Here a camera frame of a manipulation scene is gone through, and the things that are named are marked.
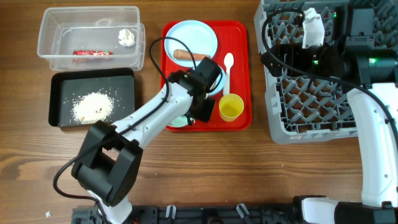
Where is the red snack wrapper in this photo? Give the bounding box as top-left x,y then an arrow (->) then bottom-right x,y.
72,50 -> 113,63

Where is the black plastic tray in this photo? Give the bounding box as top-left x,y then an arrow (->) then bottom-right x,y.
49,68 -> 136,128

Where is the green bowl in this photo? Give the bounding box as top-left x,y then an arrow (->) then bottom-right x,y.
168,115 -> 195,128

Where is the clear plastic bin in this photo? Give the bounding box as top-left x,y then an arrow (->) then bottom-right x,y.
37,6 -> 146,71

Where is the red serving tray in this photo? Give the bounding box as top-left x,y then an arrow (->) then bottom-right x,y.
162,21 -> 252,132

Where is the grey dishwasher rack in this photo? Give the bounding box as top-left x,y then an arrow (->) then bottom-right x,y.
254,0 -> 397,144

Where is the white tissue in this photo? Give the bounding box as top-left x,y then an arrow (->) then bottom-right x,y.
118,29 -> 136,47

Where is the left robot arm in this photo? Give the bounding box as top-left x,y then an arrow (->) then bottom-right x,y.
72,58 -> 221,223

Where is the light blue rice bowl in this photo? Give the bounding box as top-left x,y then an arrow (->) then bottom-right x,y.
207,67 -> 226,96

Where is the white plastic spoon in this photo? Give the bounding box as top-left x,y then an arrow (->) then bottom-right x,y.
223,52 -> 234,95

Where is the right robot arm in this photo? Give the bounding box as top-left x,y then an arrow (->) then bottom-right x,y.
254,1 -> 397,223

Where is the white rice pile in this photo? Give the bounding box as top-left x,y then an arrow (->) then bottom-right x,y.
61,88 -> 126,124

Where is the orange carrot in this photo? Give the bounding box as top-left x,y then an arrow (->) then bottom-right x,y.
173,49 -> 210,60

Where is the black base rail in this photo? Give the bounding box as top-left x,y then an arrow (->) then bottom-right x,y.
70,203 -> 299,224

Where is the yellow plastic cup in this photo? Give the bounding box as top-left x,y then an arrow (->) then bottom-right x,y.
219,93 -> 244,122

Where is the large light blue plate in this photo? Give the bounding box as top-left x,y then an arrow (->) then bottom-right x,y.
164,20 -> 218,68

